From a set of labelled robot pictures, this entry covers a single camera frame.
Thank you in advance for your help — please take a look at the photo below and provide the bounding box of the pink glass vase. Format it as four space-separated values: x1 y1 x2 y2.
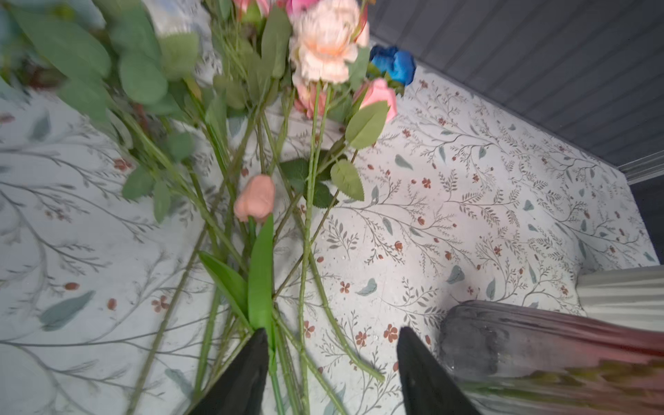
437 301 663 414

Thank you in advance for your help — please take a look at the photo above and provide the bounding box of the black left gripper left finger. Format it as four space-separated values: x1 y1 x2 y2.
188 329 269 415

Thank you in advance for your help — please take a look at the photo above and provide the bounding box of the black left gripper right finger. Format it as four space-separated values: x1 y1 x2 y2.
397 327 481 415

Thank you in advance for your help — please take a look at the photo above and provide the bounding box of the bunch of artificial flowers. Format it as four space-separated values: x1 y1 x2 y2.
1 1 393 414

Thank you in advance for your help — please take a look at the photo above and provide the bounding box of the white ribbed ceramic vase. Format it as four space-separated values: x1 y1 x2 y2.
576 266 664 332

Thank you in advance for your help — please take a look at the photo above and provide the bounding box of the blue artificial rose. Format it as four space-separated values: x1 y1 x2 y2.
369 45 417 86

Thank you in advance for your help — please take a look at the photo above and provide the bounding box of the floral patterned table mat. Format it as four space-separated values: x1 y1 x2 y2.
305 67 657 414

